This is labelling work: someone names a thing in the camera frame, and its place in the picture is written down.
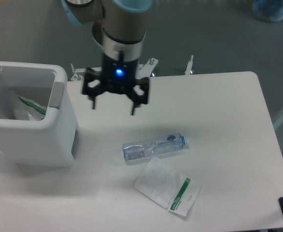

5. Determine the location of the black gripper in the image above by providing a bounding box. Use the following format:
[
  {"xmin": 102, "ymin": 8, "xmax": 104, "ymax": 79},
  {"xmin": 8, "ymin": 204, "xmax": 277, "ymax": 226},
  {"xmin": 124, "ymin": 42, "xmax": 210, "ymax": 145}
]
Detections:
[{"xmin": 81, "ymin": 51, "xmax": 150, "ymax": 116}]

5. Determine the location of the white trash can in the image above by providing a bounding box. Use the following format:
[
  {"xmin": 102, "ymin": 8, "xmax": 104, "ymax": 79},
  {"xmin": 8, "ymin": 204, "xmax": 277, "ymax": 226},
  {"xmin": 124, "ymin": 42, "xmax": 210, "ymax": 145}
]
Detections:
[{"xmin": 0, "ymin": 61, "xmax": 79, "ymax": 167}]

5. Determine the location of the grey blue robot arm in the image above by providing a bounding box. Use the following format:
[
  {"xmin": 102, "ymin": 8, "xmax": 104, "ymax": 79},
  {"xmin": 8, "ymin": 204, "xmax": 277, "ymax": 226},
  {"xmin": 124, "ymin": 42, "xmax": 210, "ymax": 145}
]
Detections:
[{"xmin": 61, "ymin": 0, "xmax": 153, "ymax": 112}]

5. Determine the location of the clear plastic water bottle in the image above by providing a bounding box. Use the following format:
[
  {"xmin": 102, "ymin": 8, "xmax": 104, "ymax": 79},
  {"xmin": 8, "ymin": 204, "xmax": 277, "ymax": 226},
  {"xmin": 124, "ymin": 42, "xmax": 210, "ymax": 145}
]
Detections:
[{"xmin": 122, "ymin": 133, "xmax": 191, "ymax": 165}]

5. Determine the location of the green white bag in bin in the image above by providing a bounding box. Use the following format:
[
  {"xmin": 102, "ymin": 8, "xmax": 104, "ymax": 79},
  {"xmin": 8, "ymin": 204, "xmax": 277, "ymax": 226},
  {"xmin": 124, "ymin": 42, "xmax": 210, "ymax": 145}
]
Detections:
[{"xmin": 9, "ymin": 90, "xmax": 47, "ymax": 121}]

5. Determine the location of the white green plastic bag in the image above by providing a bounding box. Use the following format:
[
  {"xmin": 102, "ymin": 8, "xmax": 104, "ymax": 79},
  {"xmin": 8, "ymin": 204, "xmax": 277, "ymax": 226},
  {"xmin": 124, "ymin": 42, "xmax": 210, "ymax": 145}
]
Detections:
[{"xmin": 134, "ymin": 158, "xmax": 202, "ymax": 217}]

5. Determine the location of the blue plastic bag on floor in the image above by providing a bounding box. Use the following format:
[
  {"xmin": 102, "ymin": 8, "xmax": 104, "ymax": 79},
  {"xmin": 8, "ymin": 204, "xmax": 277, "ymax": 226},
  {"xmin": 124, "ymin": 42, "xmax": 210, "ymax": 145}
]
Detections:
[{"xmin": 252, "ymin": 0, "xmax": 283, "ymax": 23}]

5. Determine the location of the white metal base frame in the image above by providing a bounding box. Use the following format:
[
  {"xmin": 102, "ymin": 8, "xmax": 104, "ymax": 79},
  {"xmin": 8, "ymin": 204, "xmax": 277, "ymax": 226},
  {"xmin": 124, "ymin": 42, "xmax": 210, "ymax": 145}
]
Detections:
[{"xmin": 70, "ymin": 55, "xmax": 194, "ymax": 81}]

